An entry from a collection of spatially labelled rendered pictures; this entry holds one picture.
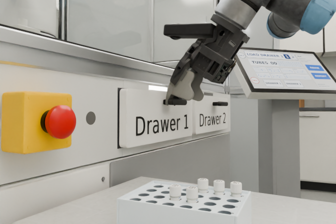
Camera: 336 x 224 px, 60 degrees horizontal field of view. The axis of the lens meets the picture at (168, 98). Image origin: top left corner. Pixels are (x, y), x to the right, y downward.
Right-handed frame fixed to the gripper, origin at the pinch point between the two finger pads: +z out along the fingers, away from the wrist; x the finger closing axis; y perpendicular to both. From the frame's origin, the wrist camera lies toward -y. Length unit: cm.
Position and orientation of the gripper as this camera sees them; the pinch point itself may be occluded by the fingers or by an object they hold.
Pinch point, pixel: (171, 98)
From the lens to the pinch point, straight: 65.1
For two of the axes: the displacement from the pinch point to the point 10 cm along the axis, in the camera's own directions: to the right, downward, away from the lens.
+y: 7.1, 5.6, -4.2
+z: -5.1, 8.3, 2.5
